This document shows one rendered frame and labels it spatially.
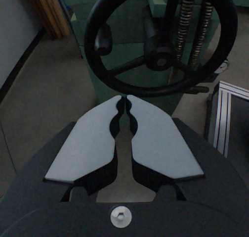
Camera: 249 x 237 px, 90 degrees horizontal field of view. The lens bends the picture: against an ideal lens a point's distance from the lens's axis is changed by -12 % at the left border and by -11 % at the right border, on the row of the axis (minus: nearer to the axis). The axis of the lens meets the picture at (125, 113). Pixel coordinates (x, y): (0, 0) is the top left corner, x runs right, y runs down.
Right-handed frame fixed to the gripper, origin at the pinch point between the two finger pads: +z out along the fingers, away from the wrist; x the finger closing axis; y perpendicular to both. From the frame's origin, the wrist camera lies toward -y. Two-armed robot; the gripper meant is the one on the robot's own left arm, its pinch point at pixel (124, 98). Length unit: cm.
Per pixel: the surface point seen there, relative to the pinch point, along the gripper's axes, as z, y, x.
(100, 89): 50, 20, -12
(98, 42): 9.2, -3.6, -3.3
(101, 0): 12.4, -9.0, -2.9
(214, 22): 34.8, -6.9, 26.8
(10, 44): 129, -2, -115
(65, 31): 172, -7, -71
